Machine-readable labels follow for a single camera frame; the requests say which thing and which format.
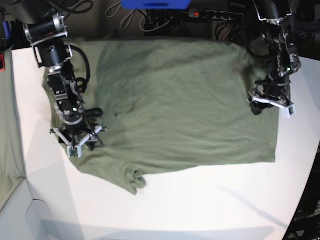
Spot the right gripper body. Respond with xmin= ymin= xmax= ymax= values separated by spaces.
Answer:
xmin=57 ymin=121 xmax=104 ymax=146

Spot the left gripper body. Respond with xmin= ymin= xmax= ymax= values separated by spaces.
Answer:
xmin=248 ymin=82 xmax=294 ymax=109

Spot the green t-shirt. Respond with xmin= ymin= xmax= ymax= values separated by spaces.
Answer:
xmin=41 ymin=37 xmax=281 ymax=196

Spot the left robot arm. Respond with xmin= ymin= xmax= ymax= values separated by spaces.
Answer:
xmin=248 ymin=0 xmax=301 ymax=118

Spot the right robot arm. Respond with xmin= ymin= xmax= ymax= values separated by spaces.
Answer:
xmin=0 ymin=0 xmax=105 ymax=157

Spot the green cloth at left edge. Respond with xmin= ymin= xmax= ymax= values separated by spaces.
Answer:
xmin=0 ymin=49 xmax=26 ymax=205

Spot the red box at left edge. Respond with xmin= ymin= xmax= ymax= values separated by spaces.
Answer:
xmin=0 ymin=53 xmax=6 ymax=72

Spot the black power strip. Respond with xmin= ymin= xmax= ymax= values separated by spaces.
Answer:
xmin=188 ymin=9 xmax=245 ymax=22

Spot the blue plastic bin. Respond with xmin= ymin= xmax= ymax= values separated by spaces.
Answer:
xmin=121 ymin=0 xmax=191 ymax=10

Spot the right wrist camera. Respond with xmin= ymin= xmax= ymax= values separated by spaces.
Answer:
xmin=67 ymin=145 xmax=82 ymax=158

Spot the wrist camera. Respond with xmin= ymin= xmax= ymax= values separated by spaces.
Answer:
xmin=67 ymin=145 xmax=82 ymax=158
xmin=280 ymin=104 xmax=296 ymax=119

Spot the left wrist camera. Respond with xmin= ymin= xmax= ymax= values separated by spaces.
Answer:
xmin=280 ymin=104 xmax=296 ymax=119

